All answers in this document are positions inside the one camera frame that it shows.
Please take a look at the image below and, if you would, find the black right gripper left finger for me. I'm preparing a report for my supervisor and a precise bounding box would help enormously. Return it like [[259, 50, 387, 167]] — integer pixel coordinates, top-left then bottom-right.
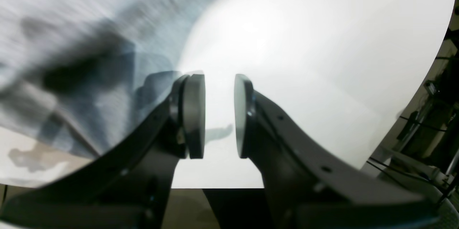
[[1, 74, 205, 229]]

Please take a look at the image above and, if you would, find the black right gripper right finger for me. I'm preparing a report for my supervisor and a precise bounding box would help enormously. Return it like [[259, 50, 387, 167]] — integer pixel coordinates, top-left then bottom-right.
[[234, 75, 439, 229]]

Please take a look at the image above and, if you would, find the grey T-shirt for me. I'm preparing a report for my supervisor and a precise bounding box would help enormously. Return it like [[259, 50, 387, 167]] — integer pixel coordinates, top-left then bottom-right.
[[1, 0, 215, 158]]

